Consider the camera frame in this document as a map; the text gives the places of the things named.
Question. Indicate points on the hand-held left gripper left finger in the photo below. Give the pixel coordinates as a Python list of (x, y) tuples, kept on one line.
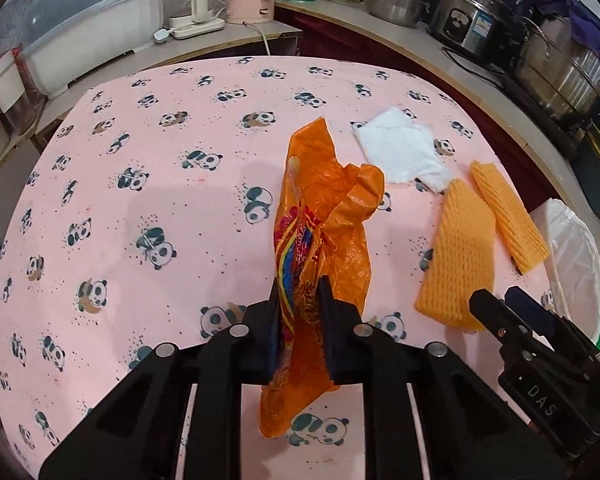
[(273, 332)]

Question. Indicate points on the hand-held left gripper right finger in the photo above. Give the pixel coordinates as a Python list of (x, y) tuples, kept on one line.
[(327, 332)]

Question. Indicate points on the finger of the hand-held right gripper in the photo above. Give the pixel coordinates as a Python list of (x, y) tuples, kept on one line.
[(495, 317), (527, 307)]

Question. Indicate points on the wide orange foam net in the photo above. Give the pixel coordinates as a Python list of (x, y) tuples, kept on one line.
[(460, 255)]

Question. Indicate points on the bin with white liner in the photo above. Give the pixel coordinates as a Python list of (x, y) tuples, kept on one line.
[(575, 250)]

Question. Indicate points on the orange printed plastic bag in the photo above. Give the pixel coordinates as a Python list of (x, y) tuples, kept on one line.
[(325, 200)]

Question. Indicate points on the narrow orange foam net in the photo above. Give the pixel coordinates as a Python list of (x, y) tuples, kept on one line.
[(510, 215)]

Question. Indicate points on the pink panda printed tablecloth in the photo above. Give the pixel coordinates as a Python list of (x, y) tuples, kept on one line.
[(155, 210)]

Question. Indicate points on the white paper towel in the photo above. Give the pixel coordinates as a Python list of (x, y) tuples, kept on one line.
[(400, 150)]

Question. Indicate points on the black induction cooktop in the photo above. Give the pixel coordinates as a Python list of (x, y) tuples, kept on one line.
[(535, 110)]

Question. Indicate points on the large steel stockpot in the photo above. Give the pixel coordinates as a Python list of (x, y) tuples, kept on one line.
[(560, 75)]

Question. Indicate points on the purple cloth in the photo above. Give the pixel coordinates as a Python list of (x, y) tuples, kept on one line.
[(585, 25)]

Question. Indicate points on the steel rice cooker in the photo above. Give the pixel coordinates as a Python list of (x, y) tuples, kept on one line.
[(472, 20)]

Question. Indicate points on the white power plug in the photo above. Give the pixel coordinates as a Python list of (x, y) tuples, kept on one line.
[(162, 34)]

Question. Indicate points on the steel pot with lid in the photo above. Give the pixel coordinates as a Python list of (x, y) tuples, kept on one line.
[(395, 5)]

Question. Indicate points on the jar with white lid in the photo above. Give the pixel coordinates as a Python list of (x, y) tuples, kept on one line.
[(15, 95)]

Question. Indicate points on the white dish box with lid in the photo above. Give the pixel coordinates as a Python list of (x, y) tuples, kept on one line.
[(95, 25)]

